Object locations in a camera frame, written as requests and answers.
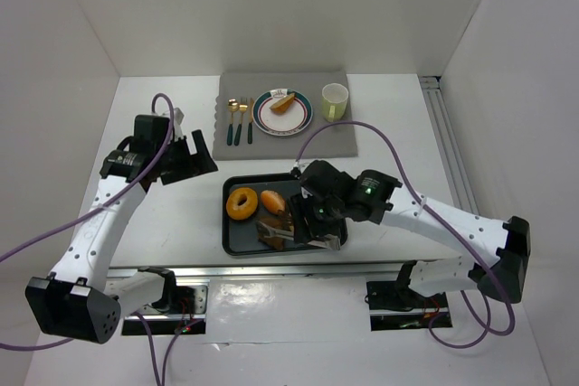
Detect silver metal tongs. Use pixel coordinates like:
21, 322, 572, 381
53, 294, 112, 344
273, 229, 341, 250

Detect small bread slice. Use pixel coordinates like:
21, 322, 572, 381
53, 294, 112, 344
270, 93, 295, 115

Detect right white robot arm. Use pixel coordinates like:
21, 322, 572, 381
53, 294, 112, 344
289, 160, 531, 304

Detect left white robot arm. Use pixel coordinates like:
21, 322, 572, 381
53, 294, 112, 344
24, 108, 217, 344

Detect front seeded bread slice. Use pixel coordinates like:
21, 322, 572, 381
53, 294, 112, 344
278, 210, 294, 232

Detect black baking tray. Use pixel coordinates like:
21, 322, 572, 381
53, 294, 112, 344
222, 173, 323, 258

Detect round orange bun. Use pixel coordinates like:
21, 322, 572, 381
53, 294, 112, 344
260, 190, 286, 215

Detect brown chocolate croissant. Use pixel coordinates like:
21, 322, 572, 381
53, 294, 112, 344
256, 216, 284, 251

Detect orange glazed donut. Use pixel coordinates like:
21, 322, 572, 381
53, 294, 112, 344
225, 187, 259, 221

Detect grey placemat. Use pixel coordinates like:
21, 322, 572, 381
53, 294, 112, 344
212, 71, 358, 161

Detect white plate teal rim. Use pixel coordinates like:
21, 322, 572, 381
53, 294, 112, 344
252, 89, 314, 137

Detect light green mug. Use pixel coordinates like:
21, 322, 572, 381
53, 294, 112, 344
322, 83, 349, 122

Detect gold spoon green handle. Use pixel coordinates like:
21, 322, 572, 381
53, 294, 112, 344
226, 99, 239, 146

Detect gold fork green handle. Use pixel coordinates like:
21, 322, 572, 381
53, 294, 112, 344
242, 98, 254, 145

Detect aluminium rail front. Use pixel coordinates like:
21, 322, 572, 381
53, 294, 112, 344
101, 259, 417, 279

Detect aluminium rail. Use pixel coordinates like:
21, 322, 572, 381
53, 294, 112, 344
419, 76, 479, 213
101, 259, 417, 279

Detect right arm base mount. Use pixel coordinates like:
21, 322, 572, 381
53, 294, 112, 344
365, 281, 452, 332

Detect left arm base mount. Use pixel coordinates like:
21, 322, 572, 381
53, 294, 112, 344
138, 283, 209, 336

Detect aluminium rail right side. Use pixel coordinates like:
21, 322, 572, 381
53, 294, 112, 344
419, 76, 479, 213

